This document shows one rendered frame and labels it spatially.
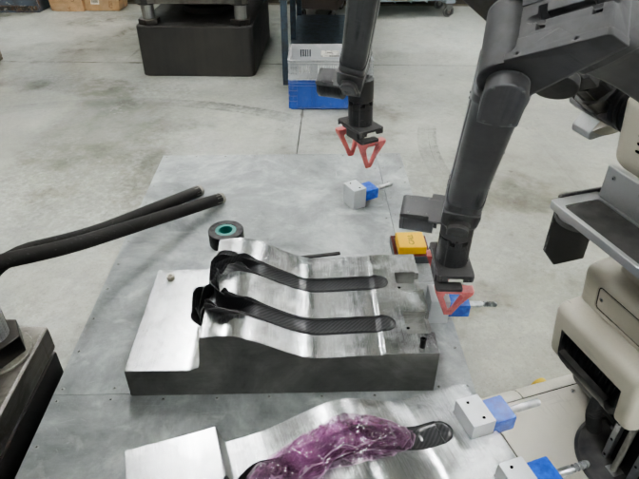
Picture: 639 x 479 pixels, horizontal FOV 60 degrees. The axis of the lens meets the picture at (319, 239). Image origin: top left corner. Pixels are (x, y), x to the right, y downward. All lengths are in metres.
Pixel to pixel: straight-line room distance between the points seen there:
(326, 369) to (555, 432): 0.89
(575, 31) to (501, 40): 0.07
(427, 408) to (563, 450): 0.80
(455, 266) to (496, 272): 1.60
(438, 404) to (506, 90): 0.51
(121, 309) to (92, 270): 1.53
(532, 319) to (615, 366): 1.28
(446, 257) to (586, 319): 0.33
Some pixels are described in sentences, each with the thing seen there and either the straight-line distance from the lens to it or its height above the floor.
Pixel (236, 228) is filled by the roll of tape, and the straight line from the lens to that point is 1.27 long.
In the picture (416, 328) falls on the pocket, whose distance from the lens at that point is 0.98.
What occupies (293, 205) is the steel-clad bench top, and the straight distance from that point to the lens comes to 1.41.
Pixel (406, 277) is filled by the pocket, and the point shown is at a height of 0.88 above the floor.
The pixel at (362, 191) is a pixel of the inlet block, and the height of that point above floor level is 0.85.
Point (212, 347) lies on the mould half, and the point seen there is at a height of 0.91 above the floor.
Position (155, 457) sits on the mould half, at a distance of 0.78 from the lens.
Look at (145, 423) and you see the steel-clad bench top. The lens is 0.96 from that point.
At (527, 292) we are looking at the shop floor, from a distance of 2.52.
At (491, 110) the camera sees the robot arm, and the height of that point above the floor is 1.33.
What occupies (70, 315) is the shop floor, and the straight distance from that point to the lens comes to 2.47.
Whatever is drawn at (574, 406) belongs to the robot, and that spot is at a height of 0.28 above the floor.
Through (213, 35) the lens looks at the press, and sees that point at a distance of 4.77.
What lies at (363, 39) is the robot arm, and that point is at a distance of 1.08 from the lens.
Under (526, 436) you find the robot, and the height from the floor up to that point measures 0.28.
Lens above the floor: 1.54
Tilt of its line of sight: 35 degrees down
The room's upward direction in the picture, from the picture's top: straight up
